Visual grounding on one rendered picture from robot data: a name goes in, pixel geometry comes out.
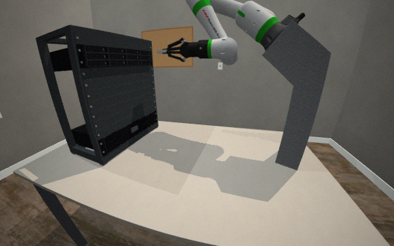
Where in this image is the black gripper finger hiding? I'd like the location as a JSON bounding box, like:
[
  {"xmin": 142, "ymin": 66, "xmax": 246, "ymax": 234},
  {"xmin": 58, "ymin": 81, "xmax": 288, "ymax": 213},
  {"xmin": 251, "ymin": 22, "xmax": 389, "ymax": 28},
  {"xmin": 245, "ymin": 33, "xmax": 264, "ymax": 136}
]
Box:
[
  {"xmin": 157, "ymin": 51, "xmax": 186, "ymax": 62},
  {"xmin": 157, "ymin": 38, "xmax": 185, "ymax": 52}
]

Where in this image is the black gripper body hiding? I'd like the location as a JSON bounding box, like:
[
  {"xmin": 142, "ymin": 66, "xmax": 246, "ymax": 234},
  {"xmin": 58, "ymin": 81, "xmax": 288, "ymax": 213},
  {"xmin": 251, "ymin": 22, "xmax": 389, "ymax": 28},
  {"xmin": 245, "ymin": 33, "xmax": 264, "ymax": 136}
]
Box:
[{"xmin": 180, "ymin": 42, "xmax": 198, "ymax": 58}]

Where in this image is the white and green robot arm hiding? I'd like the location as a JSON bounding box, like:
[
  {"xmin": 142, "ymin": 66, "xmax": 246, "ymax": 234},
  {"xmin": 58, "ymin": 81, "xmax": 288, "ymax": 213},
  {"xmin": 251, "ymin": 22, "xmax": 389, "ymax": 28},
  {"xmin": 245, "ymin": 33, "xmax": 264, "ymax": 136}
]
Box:
[{"xmin": 186, "ymin": 0, "xmax": 305, "ymax": 65}]

